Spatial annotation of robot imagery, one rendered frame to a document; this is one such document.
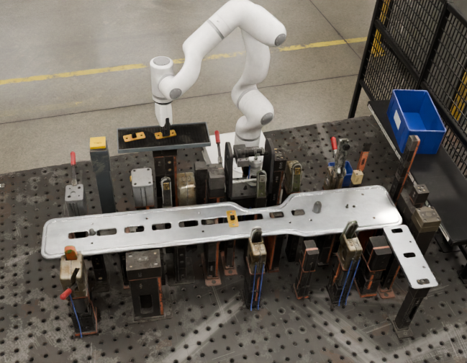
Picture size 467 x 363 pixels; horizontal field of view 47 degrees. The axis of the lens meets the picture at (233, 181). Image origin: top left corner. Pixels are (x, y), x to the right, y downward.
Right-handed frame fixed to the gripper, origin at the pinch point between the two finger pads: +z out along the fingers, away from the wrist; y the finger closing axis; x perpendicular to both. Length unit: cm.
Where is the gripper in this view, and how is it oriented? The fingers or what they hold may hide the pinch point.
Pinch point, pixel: (165, 130)
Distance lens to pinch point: 218.3
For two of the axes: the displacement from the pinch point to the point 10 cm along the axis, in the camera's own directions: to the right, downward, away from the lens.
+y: 3.3, 6.7, -6.7
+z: -0.5, 7.2, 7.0
